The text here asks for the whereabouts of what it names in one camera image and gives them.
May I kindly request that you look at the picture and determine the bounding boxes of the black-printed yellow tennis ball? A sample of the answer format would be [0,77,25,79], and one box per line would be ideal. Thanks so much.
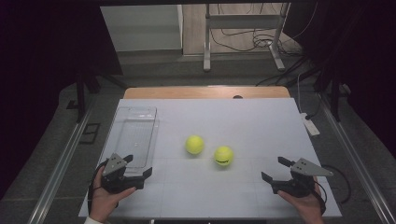
[213,146,234,167]

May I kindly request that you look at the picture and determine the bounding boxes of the white metal stand frame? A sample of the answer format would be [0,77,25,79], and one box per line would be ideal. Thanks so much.
[203,3,291,73]

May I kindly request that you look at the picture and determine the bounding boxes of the aluminium floor rail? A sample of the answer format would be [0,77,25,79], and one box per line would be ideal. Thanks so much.
[27,102,94,224]
[317,92,396,224]

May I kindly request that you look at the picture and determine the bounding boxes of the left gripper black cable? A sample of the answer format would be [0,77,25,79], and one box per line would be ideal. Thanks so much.
[87,160,108,216]

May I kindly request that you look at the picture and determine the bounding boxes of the white power strip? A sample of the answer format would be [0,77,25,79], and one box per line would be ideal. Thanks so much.
[299,112,321,137]

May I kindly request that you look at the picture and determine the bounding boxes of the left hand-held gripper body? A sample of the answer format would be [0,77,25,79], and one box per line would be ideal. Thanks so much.
[100,152,146,194]

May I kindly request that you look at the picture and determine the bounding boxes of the white cabinet panel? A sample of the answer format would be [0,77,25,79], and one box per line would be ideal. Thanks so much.
[100,4,184,53]

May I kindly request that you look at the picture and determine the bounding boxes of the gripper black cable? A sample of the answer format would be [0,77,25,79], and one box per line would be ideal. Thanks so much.
[87,160,108,216]
[320,163,352,204]

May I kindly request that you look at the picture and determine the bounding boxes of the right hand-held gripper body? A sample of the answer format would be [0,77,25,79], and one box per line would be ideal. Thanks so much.
[270,158,334,199]

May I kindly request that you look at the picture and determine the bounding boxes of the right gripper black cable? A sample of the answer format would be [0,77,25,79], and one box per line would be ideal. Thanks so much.
[320,163,352,204]

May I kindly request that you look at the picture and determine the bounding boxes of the black metal stand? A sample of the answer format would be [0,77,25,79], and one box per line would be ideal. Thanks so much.
[65,69,129,124]
[312,62,347,122]

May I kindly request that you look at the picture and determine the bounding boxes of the white power strip cable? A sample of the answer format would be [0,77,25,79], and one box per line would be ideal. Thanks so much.
[296,73,304,115]

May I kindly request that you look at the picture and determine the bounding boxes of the plain yellow tennis ball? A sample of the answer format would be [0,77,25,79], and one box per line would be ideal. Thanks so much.
[185,134,205,156]

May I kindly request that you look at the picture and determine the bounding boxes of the person's right hand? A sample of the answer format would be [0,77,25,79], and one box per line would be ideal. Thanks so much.
[276,176,327,224]

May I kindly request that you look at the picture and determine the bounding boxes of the tangled black floor cables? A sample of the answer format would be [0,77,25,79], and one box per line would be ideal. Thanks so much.
[209,3,312,59]

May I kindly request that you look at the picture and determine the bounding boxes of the person's left hand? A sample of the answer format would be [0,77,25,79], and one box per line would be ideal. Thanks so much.
[89,167,138,224]

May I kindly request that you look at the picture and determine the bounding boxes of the clear plastic container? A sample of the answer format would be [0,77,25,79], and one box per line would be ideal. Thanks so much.
[106,105,161,175]

